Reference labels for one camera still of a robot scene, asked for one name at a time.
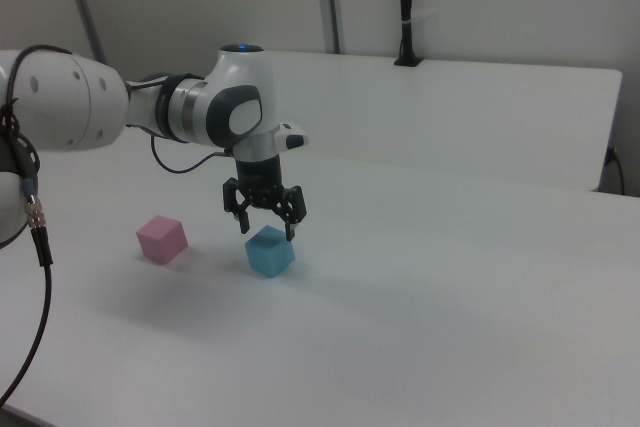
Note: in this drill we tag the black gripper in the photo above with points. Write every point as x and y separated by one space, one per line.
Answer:
260 179

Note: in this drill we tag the grey slanted frame post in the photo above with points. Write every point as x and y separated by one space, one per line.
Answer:
85 7

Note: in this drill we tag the blue cube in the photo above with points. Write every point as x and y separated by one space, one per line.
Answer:
270 254

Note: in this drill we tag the white side table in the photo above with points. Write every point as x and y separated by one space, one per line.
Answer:
450 107

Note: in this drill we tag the black pole with base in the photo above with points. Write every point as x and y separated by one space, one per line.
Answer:
406 2

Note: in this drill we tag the pink cube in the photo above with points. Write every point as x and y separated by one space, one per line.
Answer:
161 242

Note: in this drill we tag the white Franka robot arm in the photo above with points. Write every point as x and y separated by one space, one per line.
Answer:
75 102

